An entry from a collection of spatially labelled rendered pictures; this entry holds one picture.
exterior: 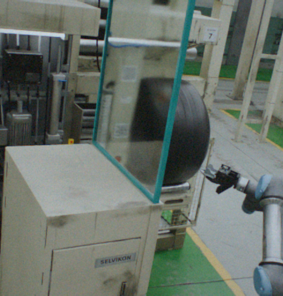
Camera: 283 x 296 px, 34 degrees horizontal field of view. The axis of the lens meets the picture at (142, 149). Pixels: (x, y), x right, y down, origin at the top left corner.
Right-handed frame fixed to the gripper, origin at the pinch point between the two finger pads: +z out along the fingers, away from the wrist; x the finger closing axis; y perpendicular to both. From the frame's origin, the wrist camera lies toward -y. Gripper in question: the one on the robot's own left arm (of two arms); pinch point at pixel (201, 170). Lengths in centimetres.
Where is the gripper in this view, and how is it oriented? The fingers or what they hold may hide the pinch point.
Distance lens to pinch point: 251.4
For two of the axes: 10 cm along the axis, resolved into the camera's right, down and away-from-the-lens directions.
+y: 1.3, -7.4, -6.6
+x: -4.3, 5.6, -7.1
